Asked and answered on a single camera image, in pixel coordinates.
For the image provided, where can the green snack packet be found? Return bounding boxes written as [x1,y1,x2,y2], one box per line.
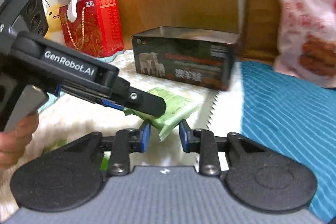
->
[123,88,200,141]

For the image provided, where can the person's left hand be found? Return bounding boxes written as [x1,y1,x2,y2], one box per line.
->
[0,111,39,170]

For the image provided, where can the yellow duck plush toy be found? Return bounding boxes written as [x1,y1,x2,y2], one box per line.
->
[45,3,65,45]

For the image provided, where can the red gift bag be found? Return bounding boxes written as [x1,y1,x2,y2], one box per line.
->
[59,0,124,57]

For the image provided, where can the black cardboard snack box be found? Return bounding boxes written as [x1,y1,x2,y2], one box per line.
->
[131,27,240,90]

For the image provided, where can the brown woven chair back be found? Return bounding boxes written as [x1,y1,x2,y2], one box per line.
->
[241,0,281,65]

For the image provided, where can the pink fried-twist snack bag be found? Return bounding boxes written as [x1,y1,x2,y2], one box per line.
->
[273,0,335,88]

